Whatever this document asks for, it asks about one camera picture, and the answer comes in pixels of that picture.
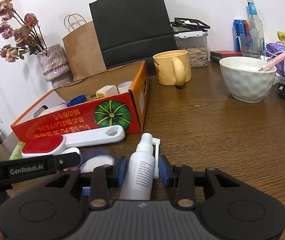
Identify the clear drinking glass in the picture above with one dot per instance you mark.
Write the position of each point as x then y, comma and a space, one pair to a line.
251, 50

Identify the black lid frame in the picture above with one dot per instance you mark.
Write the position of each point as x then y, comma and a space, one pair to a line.
202, 25

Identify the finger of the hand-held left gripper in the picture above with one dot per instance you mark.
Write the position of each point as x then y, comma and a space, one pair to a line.
67, 159

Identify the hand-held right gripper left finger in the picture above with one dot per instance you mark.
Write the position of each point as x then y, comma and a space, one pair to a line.
121, 170

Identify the dried rose bouquet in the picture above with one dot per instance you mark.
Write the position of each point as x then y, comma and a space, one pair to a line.
20, 33

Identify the clear seed container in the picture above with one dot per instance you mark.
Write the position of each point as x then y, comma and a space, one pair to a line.
192, 52

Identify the green ribbed bottle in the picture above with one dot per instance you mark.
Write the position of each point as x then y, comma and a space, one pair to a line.
17, 151

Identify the blue soda can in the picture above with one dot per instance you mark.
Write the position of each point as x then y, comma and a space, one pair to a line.
240, 33

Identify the purple pouch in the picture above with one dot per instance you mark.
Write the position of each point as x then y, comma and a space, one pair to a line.
273, 51

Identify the pink spoon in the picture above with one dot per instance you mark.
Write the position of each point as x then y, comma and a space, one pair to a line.
282, 57

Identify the blue white tape roll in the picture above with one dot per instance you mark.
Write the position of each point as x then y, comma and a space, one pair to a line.
97, 161

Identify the yellow mug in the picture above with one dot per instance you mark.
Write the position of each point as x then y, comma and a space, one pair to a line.
168, 67

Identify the clear glass bottle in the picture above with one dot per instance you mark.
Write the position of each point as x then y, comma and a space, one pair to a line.
254, 25

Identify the white lint brush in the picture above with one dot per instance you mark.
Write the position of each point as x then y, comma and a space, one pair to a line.
90, 137

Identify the red cardboard box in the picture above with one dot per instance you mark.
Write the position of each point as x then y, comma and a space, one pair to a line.
82, 120

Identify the white plastic cup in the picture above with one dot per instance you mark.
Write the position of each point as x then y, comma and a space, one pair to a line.
124, 87

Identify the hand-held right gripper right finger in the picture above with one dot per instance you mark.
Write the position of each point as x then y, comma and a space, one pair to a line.
164, 171

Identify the brown paper bag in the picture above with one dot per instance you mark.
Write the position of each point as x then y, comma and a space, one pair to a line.
82, 50

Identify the black paper bag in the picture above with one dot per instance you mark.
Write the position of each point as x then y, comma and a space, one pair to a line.
132, 22

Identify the red black flat box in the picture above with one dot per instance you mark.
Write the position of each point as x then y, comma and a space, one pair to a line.
225, 56

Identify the mottled purple vase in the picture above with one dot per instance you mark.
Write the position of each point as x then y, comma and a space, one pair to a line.
53, 62

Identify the white spray bottle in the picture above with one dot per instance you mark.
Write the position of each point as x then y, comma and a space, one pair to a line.
141, 170

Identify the white bowl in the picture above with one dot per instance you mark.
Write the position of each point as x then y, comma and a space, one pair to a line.
247, 85

